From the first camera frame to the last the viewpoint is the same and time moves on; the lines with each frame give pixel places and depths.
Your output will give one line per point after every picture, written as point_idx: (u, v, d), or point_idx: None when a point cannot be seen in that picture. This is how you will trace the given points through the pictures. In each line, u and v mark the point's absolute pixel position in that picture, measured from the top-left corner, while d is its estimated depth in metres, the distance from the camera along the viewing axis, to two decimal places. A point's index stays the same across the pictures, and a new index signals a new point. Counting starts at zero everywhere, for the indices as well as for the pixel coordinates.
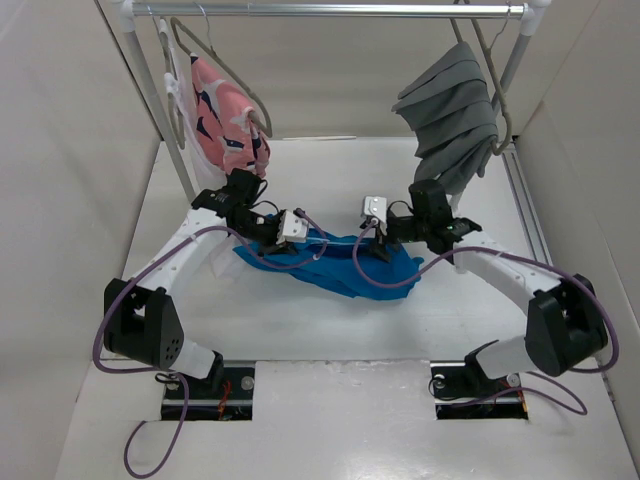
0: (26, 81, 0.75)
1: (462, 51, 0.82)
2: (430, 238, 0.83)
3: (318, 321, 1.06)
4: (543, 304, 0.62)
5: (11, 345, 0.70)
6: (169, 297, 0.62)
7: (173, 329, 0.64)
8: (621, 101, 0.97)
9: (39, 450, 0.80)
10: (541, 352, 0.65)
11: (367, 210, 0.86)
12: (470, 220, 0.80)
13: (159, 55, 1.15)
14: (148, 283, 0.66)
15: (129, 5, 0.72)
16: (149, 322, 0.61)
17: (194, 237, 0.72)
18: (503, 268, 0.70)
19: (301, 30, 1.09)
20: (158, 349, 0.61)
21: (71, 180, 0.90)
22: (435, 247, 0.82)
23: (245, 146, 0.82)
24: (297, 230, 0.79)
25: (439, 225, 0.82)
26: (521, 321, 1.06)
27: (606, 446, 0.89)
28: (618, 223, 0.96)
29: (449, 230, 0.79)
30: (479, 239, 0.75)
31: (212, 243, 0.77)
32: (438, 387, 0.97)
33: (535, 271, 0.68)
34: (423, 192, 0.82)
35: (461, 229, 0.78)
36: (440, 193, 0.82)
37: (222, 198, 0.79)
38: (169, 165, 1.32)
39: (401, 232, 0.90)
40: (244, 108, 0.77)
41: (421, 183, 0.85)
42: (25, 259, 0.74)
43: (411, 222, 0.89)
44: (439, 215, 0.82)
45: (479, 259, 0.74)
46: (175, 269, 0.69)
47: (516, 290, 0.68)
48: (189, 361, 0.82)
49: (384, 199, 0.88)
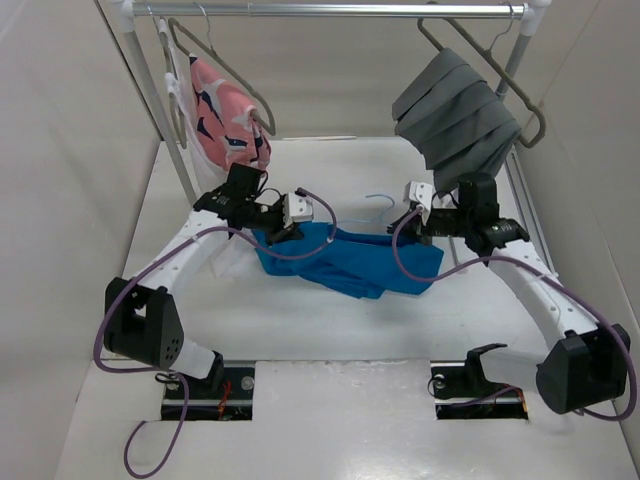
0: (26, 81, 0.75)
1: (451, 57, 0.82)
2: (469, 235, 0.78)
3: (319, 320, 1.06)
4: (572, 348, 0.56)
5: (11, 345, 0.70)
6: (170, 296, 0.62)
7: (173, 329, 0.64)
8: (620, 100, 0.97)
9: (39, 450, 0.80)
10: (550, 387, 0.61)
11: (412, 195, 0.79)
12: (517, 223, 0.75)
13: (158, 55, 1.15)
14: (149, 283, 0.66)
15: (129, 5, 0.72)
16: (150, 321, 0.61)
17: (196, 238, 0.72)
18: (540, 294, 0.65)
19: (301, 31, 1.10)
20: (159, 348, 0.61)
21: (72, 180, 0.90)
22: (474, 246, 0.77)
23: (249, 143, 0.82)
24: (303, 209, 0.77)
25: (485, 222, 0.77)
26: (522, 321, 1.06)
27: (605, 446, 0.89)
28: (619, 223, 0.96)
29: (494, 230, 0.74)
30: (522, 251, 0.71)
31: (213, 245, 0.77)
32: (437, 387, 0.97)
33: (575, 308, 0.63)
34: (472, 184, 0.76)
35: (507, 231, 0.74)
36: (490, 190, 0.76)
37: (222, 200, 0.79)
38: (169, 165, 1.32)
39: (437, 225, 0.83)
40: (247, 107, 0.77)
41: (471, 175, 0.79)
42: (25, 260, 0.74)
43: (452, 216, 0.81)
44: (485, 212, 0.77)
45: (517, 274, 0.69)
46: (176, 269, 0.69)
47: (547, 322, 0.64)
48: (189, 362, 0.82)
49: (430, 186, 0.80)
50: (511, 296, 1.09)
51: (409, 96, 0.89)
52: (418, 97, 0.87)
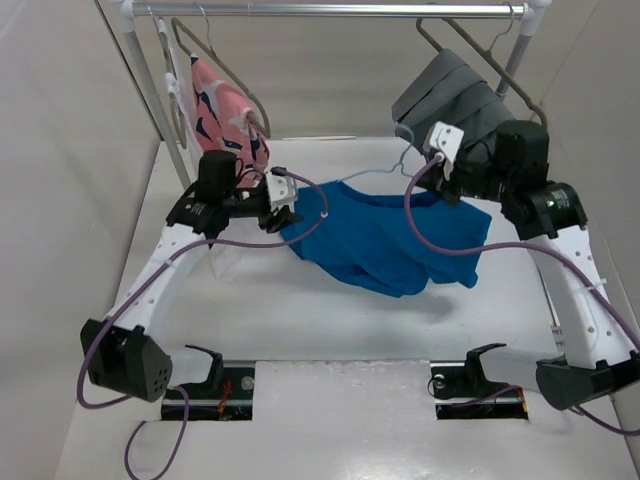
0: (25, 81, 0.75)
1: (451, 58, 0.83)
2: (508, 201, 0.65)
3: (319, 320, 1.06)
4: (599, 379, 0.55)
5: (10, 345, 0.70)
6: (148, 336, 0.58)
7: (158, 362, 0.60)
8: (621, 100, 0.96)
9: (38, 450, 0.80)
10: (551, 384, 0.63)
11: (433, 140, 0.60)
12: (571, 190, 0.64)
13: (158, 55, 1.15)
14: (126, 321, 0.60)
15: (129, 5, 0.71)
16: (129, 362, 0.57)
17: (170, 262, 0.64)
18: (582, 309, 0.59)
19: (301, 31, 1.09)
20: (144, 386, 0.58)
21: (71, 180, 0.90)
22: (512, 213, 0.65)
23: (244, 146, 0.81)
24: (284, 193, 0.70)
25: (528, 188, 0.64)
26: (522, 321, 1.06)
27: (606, 446, 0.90)
28: (620, 224, 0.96)
29: (545, 204, 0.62)
30: (573, 246, 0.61)
31: (193, 261, 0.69)
32: (437, 387, 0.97)
33: (613, 331, 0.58)
34: (518, 136, 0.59)
35: (565, 206, 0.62)
36: (541, 143, 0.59)
37: (198, 208, 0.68)
38: (169, 165, 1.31)
39: (465, 183, 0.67)
40: (243, 108, 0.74)
41: (514, 125, 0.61)
42: (24, 260, 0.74)
43: (484, 172, 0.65)
44: (530, 173, 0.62)
45: (563, 276, 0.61)
46: (153, 301, 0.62)
47: (577, 340, 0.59)
48: (183, 371, 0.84)
49: (460, 132, 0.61)
50: (510, 296, 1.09)
51: (410, 96, 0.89)
52: (417, 98, 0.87)
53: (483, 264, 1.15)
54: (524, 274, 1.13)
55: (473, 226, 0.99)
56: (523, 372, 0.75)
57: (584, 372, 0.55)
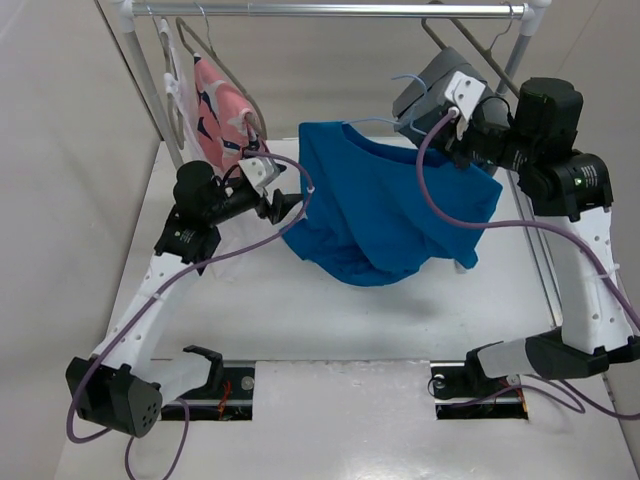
0: (25, 81, 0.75)
1: (454, 57, 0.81)
2: (528, 173, 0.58)
3: (319, 320, 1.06)
4: (595, 364, 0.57)
5: (10, 345, 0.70)
6: (133, 376, 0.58)
7: (146, 397, 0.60)
8: (620, 101, 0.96)
9: (38, 450, 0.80)
10: (543, 358, 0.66)
11: (449, 93, 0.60)
12: (601, 163, 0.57)
13: (158, 55, 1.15)
14: (112, 361, 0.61)
15: (129, 5, 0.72)
16: (115, 402, 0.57)
17: (157, 297, 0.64)
18: (590, 295, 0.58)
19: (301, 31, 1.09)
20: (131, 422, 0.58)
21: (71, 180, 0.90)
22: (531, 188, 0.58)
23: (242, 148, 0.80)
24: (262, 173, 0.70)
25: (552, 161, 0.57)
26: (523, 322, 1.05)
27: (606, 445, 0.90)
28: (620, 223, 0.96)
29: (572, 182, 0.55)
30: (594, 231, 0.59)
31: (182, 287, 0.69)
32: (438, 387, 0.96)
33: (615, 318, 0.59)
34: (546, 100, 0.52)
35: (593, 184, 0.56)
36: (572, 108, 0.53)
37: (187, 235, 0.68)
38: (169, 165, 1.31)
39: (479, 144, 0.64)
40: (242, 109, 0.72)
41: (543, 85, 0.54)
42: (24, 260, 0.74)
43: (503, 137, 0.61)
44: (556, 142, 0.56)
45: (576, 262, 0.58)
46: (140, 338, 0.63)
47: (580, 324, 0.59)
48: (180, 390, 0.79)
49: (480, 86, 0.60)
50: (511, 296, 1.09)
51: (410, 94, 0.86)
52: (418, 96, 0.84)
53: (483, 263, 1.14)
54: (524, 273, 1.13)
55: (481, 190, 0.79)
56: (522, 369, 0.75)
57: (582, 358, 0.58)
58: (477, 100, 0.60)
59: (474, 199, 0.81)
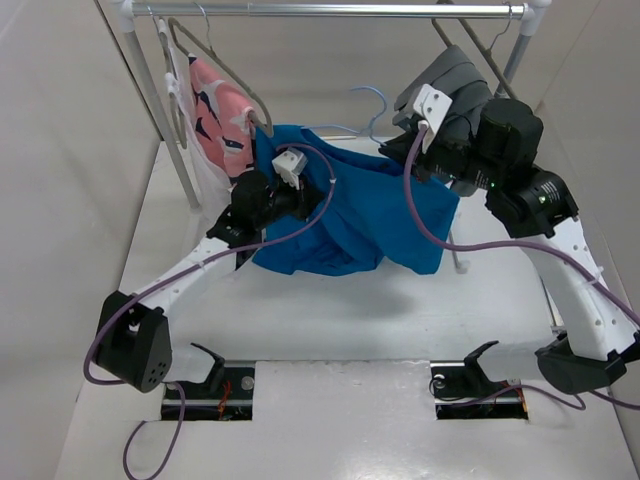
0: (26, 80, 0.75)
1: (455, 56, 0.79)
2: (497, 196, 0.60)
3: (319, 320, 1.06)
4: (611, 368, 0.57)
5: (10, 345, 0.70)
6: (165, 318, 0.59)
7: (162, 351, 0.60)
8: (619, 100, 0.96)
9: (37, 450, 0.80)
10: (557, 372, 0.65)
11: (419, 106, 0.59)
12: (560, 179, 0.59)
13: (158, 55, 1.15)
14: (149, 303, 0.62)
15: (129, 5, 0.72)
16: (139, 340, 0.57)
17: (202, 265, 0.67)
18: (588, 303, 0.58)
19: (301, 31, 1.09)
20: (143, 369, 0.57)
21: (71, 179, 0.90)
22: (501, 211, 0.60)
23: (245, 146, 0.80)
24: (294, 156, 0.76)
25: (517, 184, 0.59)
26: (520, 322, 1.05)
27: (605, 444, 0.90)
28: (620, 224, 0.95)
29: (537, 202, 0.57)
30: (570, 241, 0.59)
31: (215, 273, 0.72)
32: (438, 387, 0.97)
33: (615, 319, 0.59)
34: (510, 130, 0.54)
35: (556, 201, 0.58)
36: (534, 134, 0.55)
37: (236, 230, 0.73)
38: (168, 164, 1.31)
39: (444, 160, 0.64)
40: (244, 108, 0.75)
41: (504, 111, 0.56)
42: (25, 260, 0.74)
43: (466, 154, 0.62)
44: (520, 166, 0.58)
45: (564, 273, 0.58)
46: (178, 292, 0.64)
47: (584, 332, 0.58)
48: (179, 374, 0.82)
49: (448, 101, 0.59)
50: (512, 297, 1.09)
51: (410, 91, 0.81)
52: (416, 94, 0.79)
53: (483, 264, 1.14)
54: (521, 272, 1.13)
55: (441, 200, 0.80)
56: (525, 371, 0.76)
57: (599, 367, 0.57)
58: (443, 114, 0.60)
59: (436, 209, 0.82)
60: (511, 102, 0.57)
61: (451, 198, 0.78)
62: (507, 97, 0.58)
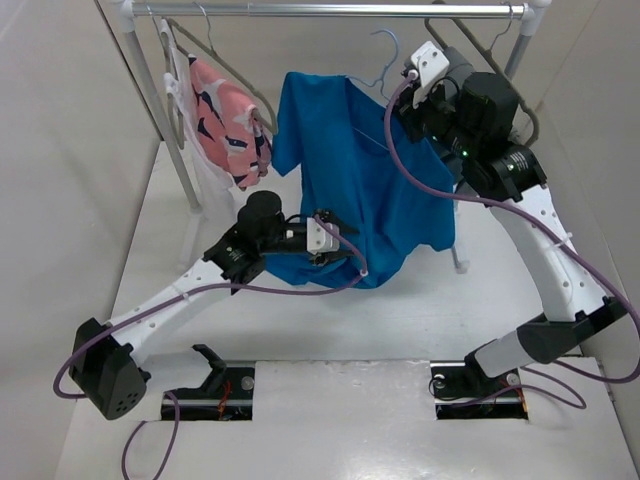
0: (25, 79, 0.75)
1: (455, 58, 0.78)
2: (471, 162, 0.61)
3: (317, 321, 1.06)
4: (580, 327, 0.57)
5: (10, 344, 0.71)
6: (130, 363, 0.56)
7: (131, 386, 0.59)
8: (619, 100, 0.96)
9: (37, 450, 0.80)
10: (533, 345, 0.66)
11: (415, 59, 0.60)
12: (530, 150, 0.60)
13: (158, 54, 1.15)
14: (122, 333, 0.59)
15: (129, 5, 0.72)
16: (104, 378, 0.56)
17: (185, 296, 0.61)
18: (555, 265, 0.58)
19: (301, 30, 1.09)
20: (107, 402, 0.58)
21: (72, 178, 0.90)
22: (474, 178, 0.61)
23: (249, 145, 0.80)
24: (320, 242, 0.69)
25: (491, 153, 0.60)
26: (522, 321, 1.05)
27: (605, 443, 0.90)
28: (620, 224, 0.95)
29: (505, 170, 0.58)
30: (540, 205, 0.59)
31: (209, 300, 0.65)
32: (438, 387, 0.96)
33: (585, 282, 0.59)
34: (487, 100, 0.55)
35: (524, 170, 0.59)
36: (510, 107, 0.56)
37: (237, 253, 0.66)
38: (168, 164, 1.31)
39: (429, 121, 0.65)
40: (248, 106, 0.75)
41: (483, 83, 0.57)
42: (25, 260, 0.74)
43: (450, 118, 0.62)
44: (495, 136, 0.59)
45: (530, 235, 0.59)
46: (153, 327, 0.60)
47: (552, 293, 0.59)
48: (172, 385, 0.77)
49: (444, 61, 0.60)
50: (511, 296, 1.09)
51: None
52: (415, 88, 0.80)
53: (484, 266, 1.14)
54: (521, 271, 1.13)
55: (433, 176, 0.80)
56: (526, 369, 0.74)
57: (567, 327, 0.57)
58: (438, 73, 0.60)
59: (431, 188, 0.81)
60: (493, 75, 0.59)
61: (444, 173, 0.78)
62: (490, 71, 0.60)
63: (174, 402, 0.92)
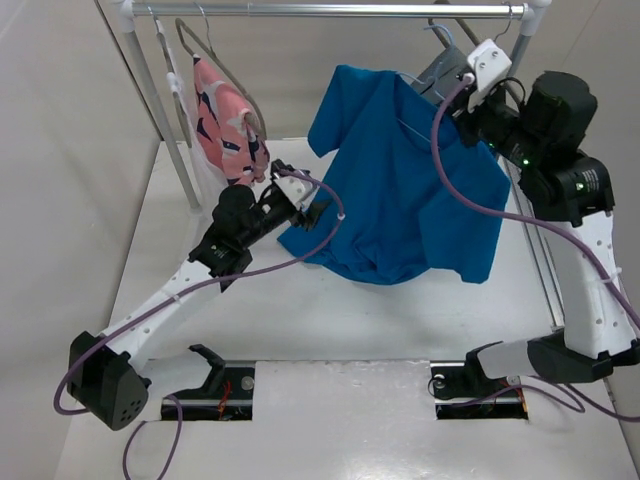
0: (25, 80, 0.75)
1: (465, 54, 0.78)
2: (533, 173, 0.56)
3: (317, 321, 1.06)
4: (598, 366, 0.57)
5: (9, 344, 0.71)
6: (128, 369, 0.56)
7: (133, 393, 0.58)
8: (619, 99, 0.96)
9: (38, 450, 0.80)
10: (545, 366, 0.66)
11: (473, 59, 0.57)
12: (604, 166, 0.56)
13: (158, 54, 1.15)
14: (118, 343, 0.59)
15: (129, 5, 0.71)
16: (104, 388, 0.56)
17: (175, 298, 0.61)
18: (593, 301, 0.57)
19: (301, 29, 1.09)
20: (110, 414, 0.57)
21: (72, 179, 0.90)
22: (536, 191, 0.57)
23: (242, 148, 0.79)
24: (302, 188, 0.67)
25: (557, 165, 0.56)
26: (522, 322, 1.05)
27: (606, 444, 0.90)
28: (620, 224, 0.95)
29: (575, 187, 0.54)
30: (596, 234, 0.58)
31: (201, 299, 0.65)
32: (438, 387, 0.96)
33: (618, 322, 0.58)
34: (561, 102, 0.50)
35: (593, 190, 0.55)
36: (585, 115, 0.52)
37: (222, 251, 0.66)
38: (168, 164, 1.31)
39: (488, 127, 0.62)
40: (241, 109, 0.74)
41: (556, 85, 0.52)
42: (24, 261, 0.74)
43: (510, 124, 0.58)
44: (563, 146, 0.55)
45: (580, 267, 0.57)
46: (148, 333, 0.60)
47: (582, 328, 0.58)
48: (172, 388, 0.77)
49: (506, 63, 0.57)
50: (511, 296, 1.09)
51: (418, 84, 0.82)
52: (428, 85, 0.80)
53: None
54: (521, 271, 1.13)
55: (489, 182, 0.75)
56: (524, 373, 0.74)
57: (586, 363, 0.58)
58: (495, 78, 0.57)
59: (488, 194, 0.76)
60: (570, 76, 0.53)
61: (504, 180, 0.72)
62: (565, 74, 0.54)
63: (174, 402, 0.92)
